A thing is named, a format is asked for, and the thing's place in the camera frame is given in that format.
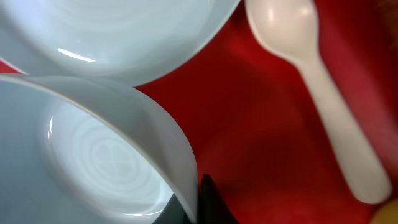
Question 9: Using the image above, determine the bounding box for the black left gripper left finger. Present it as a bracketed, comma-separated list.
[153, 194, 191, 224]

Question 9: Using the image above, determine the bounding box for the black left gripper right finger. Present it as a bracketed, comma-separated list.
[198, 174, 239, 224]

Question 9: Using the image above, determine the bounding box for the light blue rice bowl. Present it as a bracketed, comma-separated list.
[1, 74, 198, 223]

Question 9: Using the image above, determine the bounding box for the yellow plastic cup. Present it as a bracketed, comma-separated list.
[369, 199, 398, 224]

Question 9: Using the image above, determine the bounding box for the orange carrot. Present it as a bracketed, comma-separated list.
[378, 0, 397, 51]

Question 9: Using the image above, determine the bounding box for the red plastic tray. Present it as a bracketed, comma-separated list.
[0, 0, 398, 224]

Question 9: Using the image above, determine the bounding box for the light blue plate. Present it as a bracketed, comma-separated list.
[1, 0, 239, 86]

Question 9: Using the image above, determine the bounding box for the white plastic spoon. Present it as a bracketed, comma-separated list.
[244, 0, 392, 204]

